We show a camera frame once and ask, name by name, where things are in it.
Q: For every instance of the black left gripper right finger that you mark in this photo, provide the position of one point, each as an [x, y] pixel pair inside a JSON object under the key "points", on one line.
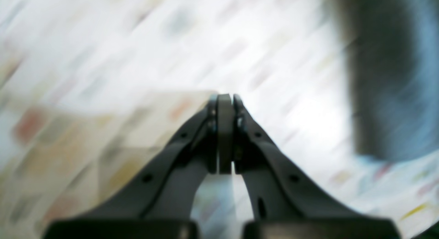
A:
{"points": [[286, 203]]}

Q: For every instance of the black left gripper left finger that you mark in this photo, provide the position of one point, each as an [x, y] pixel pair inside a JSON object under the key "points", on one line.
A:
{"points": [[157, 202]]}

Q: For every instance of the grey t-shirt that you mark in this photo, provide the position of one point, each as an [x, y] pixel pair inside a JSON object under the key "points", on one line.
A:
{"points": [[393, 76]]}

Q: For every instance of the terrazzo patterned tablecloth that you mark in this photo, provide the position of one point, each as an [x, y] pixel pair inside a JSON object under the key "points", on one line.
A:
{"points": [[91, 90]]}

